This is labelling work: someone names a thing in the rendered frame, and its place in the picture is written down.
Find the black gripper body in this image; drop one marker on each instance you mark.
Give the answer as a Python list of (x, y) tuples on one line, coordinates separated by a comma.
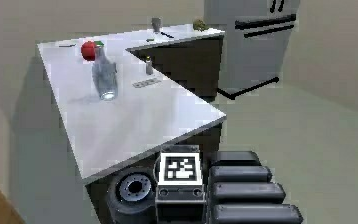
[(132, 195)]

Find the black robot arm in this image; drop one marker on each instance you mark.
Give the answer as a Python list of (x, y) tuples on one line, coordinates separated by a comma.
[(230, 191)]

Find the white-topped dark kitchen counter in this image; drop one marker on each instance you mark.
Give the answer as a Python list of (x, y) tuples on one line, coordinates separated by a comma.
[(127, 110)]

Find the green-brown lumpy produce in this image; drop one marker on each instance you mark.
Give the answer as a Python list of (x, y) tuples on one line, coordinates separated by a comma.
[(200, 25)]

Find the clear glass bottle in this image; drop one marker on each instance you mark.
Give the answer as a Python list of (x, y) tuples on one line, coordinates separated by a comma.
[(104, 75)]

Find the small grey shaker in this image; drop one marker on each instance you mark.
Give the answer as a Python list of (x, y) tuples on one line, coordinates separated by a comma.
[(149, 66)]

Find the red tomato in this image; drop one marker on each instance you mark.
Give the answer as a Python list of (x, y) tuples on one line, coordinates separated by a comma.
[(88, 50)]

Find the small green sponge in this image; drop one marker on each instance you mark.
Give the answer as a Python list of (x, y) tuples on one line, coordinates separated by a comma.
[(99, 43)]

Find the small green flat item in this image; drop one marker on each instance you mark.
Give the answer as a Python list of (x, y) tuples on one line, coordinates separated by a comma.
[(150, 40)]

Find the dark thin utensil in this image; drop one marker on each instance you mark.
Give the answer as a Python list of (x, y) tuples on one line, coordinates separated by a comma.
[(67, 45)]

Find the black knife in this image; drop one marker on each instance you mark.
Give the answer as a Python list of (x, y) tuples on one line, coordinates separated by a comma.
[(167, 34)]

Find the grey cup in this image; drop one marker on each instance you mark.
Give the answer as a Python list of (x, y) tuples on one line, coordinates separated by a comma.
[(156, 24)]

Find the grey fridge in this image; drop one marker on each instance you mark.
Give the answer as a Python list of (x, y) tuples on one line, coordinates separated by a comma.
[(253, 43)]

